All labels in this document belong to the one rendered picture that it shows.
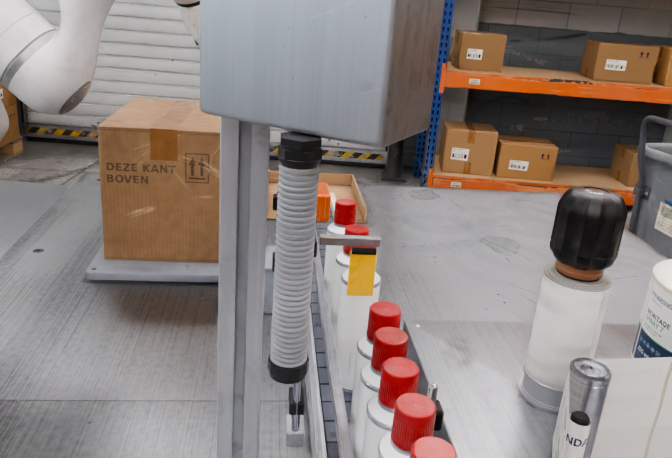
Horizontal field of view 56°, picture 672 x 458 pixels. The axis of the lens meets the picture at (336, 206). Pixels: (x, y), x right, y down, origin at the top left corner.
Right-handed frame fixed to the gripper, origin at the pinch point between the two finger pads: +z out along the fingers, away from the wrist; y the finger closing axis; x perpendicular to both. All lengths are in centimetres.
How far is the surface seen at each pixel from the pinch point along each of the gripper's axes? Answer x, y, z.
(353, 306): -14, 89, -25
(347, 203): -4, 73, -21
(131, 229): -35, 39, 0
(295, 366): -25, 102, -48
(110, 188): -34.5, 34.1, -7.5
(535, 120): 266, -114, 292
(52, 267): -52, 35, 4
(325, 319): -17, 86, -19
